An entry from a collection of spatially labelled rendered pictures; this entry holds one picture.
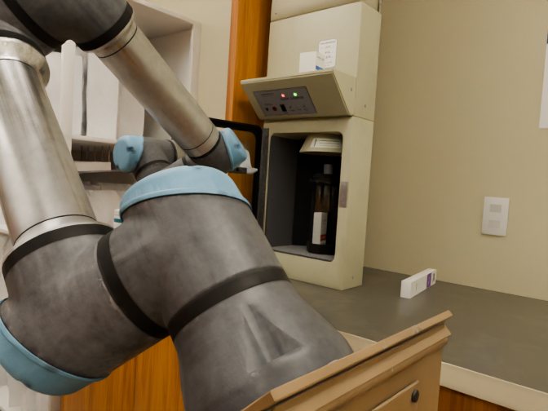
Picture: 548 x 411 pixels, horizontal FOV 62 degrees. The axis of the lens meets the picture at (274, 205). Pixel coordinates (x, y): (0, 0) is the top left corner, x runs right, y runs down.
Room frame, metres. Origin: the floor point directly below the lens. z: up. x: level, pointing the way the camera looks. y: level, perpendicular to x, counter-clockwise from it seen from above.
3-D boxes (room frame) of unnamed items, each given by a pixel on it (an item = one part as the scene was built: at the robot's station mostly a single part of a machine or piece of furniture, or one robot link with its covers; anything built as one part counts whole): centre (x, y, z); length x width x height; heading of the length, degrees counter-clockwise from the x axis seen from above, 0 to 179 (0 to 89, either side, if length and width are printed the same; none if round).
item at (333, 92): (1.29, -0.04, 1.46); 0.32 x 0.11 x 0.10; 50
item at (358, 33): (1.43, -0.16, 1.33); 0.32 x 0.25 x 0.77; 50
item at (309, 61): (1.25, -0.08, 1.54); 0.05 x 0.05 x 0.06; 56
